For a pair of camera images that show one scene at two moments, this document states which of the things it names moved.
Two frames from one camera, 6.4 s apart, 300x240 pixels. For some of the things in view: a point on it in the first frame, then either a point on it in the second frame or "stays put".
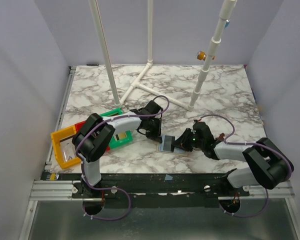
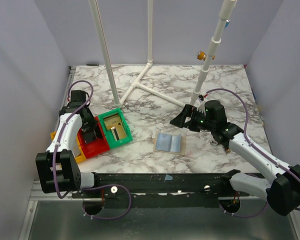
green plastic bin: [114, 142] stays put
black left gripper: [155, 136] to [92, 125]
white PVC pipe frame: [229, 7] stays put
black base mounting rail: [160, 190] stays put
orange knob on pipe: [201, 55] stays put
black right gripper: [185, 139] to [189, 117]
